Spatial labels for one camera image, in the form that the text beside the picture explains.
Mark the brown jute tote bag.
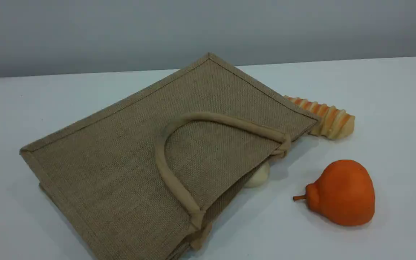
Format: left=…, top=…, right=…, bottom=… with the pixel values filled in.
left=19, top=52, right=321, bottom=260

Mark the white round bun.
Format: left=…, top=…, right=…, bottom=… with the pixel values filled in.
left=243, top=161, right=270, bottom=189

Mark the ridged orange striped bread loaf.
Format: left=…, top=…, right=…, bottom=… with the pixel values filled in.
left=284, top=95, right=356, bottom=140

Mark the orange pear with stem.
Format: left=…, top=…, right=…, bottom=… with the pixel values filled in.
left=293, top=160, right=376, bottom=227

